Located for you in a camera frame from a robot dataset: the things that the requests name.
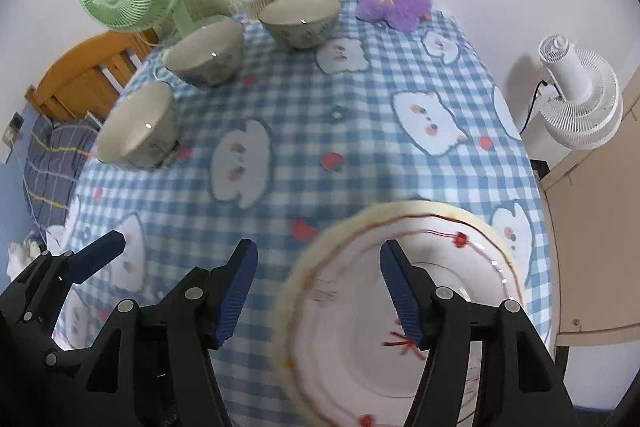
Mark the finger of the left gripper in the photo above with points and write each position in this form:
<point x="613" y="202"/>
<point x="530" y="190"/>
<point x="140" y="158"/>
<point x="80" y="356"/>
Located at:
<point x="93" y="258"/>

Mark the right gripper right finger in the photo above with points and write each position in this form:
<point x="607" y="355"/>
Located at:
<point x="519" y="384"/>

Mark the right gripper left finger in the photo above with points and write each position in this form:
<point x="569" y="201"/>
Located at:
<point x="150" y="366"/>

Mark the ceramic bowl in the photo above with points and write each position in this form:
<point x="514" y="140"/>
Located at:
<point x="301" y="24"/>
<point x="209" y="57"/>
<point x="141" y="132"/>

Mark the white plate red pattern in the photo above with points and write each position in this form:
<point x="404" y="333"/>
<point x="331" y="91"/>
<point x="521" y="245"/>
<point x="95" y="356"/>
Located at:
<point x="380" y="306"/>

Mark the scalloped yellow flower plate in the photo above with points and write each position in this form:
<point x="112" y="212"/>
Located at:
<point x="325" y="246"/>

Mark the white crumpled cloth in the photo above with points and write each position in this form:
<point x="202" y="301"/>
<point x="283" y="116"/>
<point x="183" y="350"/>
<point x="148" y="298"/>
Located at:
<point x="22" y="254"/>

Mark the grey plaid pillow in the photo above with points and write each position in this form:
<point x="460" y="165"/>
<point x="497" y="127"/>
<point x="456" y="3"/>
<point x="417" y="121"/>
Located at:
<point x="55" y="156"/>

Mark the wooden bed headboard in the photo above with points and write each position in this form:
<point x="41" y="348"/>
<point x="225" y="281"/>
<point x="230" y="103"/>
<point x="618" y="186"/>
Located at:
<point x="89" y="77"/>

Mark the white floor fan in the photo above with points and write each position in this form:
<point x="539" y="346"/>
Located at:
<point x="588" y="109"/>

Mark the blue checkered tablecloth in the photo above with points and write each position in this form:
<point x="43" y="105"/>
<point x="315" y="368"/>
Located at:
<point x="300" y="141"/>

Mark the wall power socket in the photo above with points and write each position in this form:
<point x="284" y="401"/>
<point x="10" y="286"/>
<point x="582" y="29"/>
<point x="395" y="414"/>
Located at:
<point x="13" y="130"/>

